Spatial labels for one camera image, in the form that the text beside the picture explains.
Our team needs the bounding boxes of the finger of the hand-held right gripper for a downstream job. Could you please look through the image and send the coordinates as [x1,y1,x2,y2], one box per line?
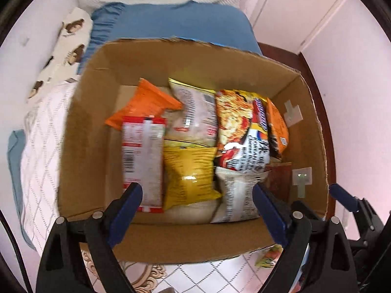
[329,183,371,213]

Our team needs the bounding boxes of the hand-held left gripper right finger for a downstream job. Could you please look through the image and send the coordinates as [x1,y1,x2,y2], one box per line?
[252,183,358,293]

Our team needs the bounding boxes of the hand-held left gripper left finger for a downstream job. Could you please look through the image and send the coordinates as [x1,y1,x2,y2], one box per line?
[36,182,143,293]

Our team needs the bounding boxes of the clear bag of colourful candies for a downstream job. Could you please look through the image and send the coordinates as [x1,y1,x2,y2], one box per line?
[255,244,283,269]

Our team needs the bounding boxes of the red and white snack packet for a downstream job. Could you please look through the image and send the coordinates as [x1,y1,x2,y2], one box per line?
[121,116,168,213]

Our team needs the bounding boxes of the yellow snack packet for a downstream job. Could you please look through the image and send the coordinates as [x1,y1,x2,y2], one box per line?
[163,140,222,210]

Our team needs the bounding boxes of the yellow instant noodle packet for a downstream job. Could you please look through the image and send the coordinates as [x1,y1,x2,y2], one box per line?
[215,89,272,174]

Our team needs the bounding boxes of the large orange snack packet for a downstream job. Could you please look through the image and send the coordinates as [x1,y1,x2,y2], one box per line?
[266,98,290,159]

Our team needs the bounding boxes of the small orange snack packet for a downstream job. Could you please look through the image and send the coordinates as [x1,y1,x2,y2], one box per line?
[105,78,184,130]

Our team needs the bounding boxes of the clear yellow-edged snack packet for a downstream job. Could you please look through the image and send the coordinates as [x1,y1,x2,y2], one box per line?
[165,78,219,147]

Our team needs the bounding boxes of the cardboard box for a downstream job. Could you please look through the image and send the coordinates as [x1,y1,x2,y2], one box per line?
[57,37,337,264]

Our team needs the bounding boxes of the blue bed sheet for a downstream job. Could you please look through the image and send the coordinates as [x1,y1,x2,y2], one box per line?
[8,130,35,249]

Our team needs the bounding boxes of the bear-print pillow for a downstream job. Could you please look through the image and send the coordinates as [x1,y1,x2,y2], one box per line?
[27,8,94,103]

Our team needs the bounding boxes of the white door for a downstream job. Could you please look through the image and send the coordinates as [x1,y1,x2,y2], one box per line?
[253,0,349,52]

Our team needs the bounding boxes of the blue ruffled pillow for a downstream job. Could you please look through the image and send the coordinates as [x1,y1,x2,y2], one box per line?
[76,1,261,75]

